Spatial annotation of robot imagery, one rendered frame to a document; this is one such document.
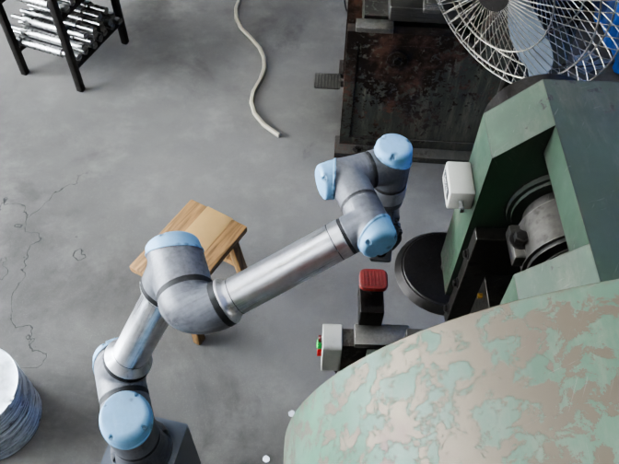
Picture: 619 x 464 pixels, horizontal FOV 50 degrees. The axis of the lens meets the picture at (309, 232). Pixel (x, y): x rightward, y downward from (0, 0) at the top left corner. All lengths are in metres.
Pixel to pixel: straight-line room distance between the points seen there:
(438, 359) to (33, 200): 2.55
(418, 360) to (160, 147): 2.55
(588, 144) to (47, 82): 2.90
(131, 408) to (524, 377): 1.19
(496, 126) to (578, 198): 0.20
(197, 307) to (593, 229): 0.72
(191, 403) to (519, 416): 1.88
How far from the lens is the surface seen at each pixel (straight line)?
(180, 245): 1.35
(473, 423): 0.52
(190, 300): 1.27
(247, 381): 2.33
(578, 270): 0.83
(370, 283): 1.62
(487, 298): 1.16
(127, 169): 2.97
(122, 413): 1.60
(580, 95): 1.02
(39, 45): 3.42
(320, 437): 0.65
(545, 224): 0.96
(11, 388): 2.23
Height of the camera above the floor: 2.11
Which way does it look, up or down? 53 degrees down
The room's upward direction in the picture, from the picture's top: 2 degrees clockwise
